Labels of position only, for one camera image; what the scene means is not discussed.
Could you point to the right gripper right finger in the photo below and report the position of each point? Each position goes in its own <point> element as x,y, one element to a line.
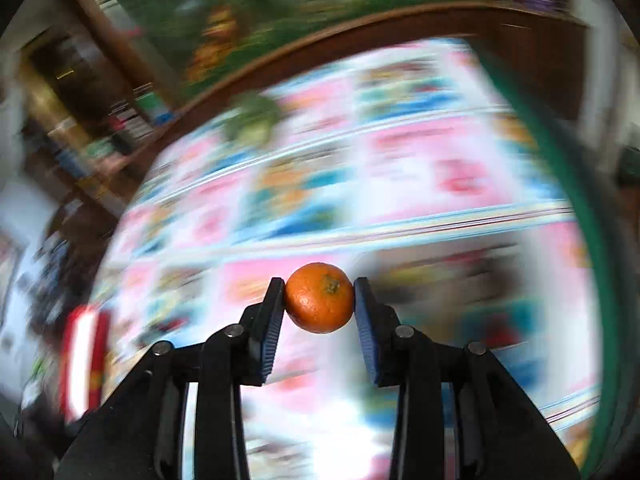
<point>500,434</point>

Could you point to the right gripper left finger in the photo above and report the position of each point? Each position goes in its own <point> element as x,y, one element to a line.
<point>138,434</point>

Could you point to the orange tangerine with stem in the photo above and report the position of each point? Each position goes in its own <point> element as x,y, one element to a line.
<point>319,298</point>

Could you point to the red box white inside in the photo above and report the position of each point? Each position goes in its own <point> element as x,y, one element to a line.
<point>84,348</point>

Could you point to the colourful fruit print tablecloth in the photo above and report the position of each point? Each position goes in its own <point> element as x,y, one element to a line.
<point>402,165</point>

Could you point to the green leafy vegetable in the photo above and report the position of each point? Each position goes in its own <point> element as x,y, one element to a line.
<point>254,118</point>

